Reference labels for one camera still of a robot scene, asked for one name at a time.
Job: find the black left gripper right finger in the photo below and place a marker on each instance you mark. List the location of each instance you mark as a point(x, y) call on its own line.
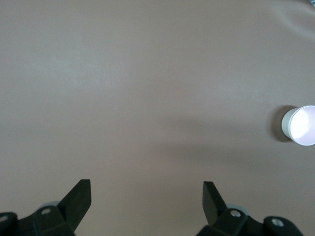
point(229, 222)

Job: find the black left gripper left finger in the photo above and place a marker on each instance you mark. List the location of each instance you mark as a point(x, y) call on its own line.
point(49, 221)

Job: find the white bowl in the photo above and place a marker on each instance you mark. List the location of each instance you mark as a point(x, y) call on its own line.
point(286, 123)

